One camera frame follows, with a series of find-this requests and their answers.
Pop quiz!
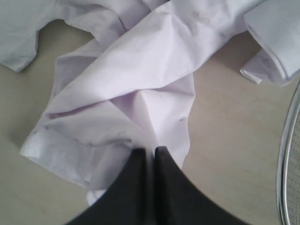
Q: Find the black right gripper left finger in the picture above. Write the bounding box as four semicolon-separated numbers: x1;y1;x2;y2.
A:
67;149;146;225

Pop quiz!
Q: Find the white t-shirt red print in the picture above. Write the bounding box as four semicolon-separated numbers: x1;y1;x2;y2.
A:
0;0;300;204

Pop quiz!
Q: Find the metal wire mesh basket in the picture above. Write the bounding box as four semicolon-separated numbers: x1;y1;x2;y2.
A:
276;85;300;225

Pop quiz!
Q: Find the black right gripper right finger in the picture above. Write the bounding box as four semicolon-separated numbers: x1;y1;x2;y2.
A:
154;147;245;225

